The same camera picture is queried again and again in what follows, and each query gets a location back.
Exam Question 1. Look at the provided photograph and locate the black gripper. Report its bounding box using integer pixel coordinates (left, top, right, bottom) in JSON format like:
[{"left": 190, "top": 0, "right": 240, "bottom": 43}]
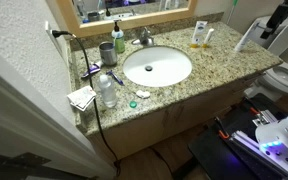
[{"left": 259, "top": 0, "right": 288, "bottom": 40}]

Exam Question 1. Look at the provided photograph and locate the chrome tap faucet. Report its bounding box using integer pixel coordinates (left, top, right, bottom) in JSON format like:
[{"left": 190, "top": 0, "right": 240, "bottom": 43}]
[{"left": 131, "top": 27, "right": 156, "bottom": 47}]

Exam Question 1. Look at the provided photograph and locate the large white lotion tube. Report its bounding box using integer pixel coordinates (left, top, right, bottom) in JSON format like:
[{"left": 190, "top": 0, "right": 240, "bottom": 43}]
[{"left": 234, "top": 30, "right": 252, "bottom": 53}]

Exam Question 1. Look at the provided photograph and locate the white toilet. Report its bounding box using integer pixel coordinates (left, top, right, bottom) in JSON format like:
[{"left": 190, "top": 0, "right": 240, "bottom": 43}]
[{"left": 243, "top": 15, "right": 288, "bottom": 102}]

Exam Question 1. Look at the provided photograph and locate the slim white yellow-capped tube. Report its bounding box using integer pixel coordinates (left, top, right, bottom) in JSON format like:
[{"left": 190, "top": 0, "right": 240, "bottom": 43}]
[{"left": 202, "top": 27, "right": 215, "bottom": 49}]

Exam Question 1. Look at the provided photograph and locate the wide white yellow-capped tube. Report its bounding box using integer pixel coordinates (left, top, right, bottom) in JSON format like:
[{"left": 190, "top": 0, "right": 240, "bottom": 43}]
[{"left": 190, "top": 20, "right": 209, "bottom": 49}]

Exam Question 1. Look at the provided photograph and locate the orange black clamp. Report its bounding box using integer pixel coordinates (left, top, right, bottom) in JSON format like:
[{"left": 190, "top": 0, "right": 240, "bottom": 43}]
[
  {"left": 247, "top": 98, "right": 262, "bottom": 116},
  {"left": 215, "top": 116, "right": 232, "bottom": 141}
]

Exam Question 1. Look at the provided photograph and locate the white oval sink basin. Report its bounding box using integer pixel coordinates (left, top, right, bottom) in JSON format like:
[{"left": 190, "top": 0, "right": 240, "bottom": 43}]
[{"left": 122, "top": 45, "right": 193, "bottom": 88}]

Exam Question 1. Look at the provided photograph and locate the small white soap piece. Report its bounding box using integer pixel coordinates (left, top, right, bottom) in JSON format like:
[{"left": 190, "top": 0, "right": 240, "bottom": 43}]
[{"left": 135, "top": 89, "right": 151, "bottom": 100}]

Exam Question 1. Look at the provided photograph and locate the green soap pump bottle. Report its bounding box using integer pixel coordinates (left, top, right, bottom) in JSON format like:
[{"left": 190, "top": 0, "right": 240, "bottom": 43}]
[{"left": 111, "top": 19, "right": 126, "bottom": 54}]

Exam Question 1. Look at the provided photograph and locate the blue razor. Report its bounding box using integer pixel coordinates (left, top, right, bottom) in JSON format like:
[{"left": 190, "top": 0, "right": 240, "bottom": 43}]
[{"left": 105, "top": 69, "right": 126, "bottom": 87}]

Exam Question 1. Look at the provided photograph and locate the beige vanity cabinet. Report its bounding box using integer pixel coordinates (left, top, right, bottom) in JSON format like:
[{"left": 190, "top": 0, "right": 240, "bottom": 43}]
[{"left": 83, "top": 71, "right": 272, "bottom": 162}]

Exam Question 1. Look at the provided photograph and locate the grey metal tumbler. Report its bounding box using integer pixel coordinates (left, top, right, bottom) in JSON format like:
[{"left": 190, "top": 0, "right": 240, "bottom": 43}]
[{"left": 98, "top": 41, "right": 119, "bottom": 66}]

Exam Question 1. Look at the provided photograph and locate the clear plastic bottle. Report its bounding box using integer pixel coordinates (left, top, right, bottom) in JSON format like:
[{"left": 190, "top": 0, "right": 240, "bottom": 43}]
[{"left": 98, "top": 74, "right": 118, "bottom": 109}]

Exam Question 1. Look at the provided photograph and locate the white paper packet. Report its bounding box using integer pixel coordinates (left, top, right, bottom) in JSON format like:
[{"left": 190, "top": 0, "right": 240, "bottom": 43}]
[{"left": 66, "top": 85, "right": 98, "bottom": 112}]

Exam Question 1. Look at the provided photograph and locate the white door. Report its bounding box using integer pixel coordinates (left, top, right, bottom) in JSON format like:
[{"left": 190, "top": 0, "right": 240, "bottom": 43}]
[{"left": 0, "top": 43, "right": 117, "bottom": 180}]

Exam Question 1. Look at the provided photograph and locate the green handled broom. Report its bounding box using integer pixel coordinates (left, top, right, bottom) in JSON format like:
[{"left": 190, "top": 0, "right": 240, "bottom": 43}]
[{"left": 226, "top": 0, "right": 240, "bottom": 25}]

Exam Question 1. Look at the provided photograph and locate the aluminium mounting rail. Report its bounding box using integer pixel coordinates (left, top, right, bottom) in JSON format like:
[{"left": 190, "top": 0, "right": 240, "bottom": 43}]
[{"left": 230, "top": 109, "right": 288, "bottom": 180}]

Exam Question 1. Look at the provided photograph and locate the wood framed wall mirror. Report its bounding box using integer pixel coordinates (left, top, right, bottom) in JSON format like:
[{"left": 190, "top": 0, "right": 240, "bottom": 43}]
[{"left": 55, "top": 0, "right": 199, "bottom": 38}]

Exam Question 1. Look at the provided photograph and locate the black power cable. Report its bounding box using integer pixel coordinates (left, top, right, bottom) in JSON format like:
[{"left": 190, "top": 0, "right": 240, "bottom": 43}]
[{"left": 52, "top": 29, "right": 123, "bottom": 178}]

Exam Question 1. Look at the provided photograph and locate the white wall outlet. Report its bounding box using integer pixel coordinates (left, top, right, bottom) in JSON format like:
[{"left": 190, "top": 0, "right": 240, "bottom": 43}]
[{"left": 44, "top": 20, "right": 64, "bottom": 55}]

